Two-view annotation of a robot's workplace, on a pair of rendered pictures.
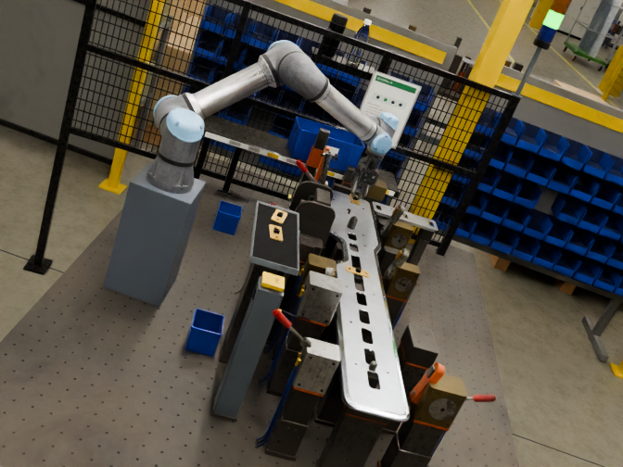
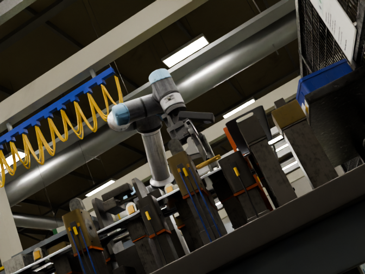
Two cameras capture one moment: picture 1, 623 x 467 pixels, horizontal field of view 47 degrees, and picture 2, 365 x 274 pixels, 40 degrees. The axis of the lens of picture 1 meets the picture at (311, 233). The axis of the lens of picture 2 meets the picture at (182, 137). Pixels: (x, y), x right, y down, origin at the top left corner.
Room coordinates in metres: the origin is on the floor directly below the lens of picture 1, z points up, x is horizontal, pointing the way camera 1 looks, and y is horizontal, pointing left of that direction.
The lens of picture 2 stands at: (3.04, -1.60, 0.56)
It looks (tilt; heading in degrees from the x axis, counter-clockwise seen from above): 22 degrees up; 106
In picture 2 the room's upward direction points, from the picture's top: 25 degrees counter-clockwise
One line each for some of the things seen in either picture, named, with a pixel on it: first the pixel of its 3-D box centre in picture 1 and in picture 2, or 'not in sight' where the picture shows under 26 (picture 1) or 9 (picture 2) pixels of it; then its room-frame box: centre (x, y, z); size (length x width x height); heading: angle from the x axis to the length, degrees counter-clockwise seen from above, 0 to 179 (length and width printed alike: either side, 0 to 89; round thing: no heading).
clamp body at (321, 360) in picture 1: (295, 399); not in sight; (1.58, -0.12, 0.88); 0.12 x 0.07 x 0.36; 100
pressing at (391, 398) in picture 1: (359, 276); (82, 247); (2.18, -0.20, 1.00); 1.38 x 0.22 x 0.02; 10
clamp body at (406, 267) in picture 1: (392, 308); (93, 270); (2.29, -0.37, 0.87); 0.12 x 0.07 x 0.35; 100
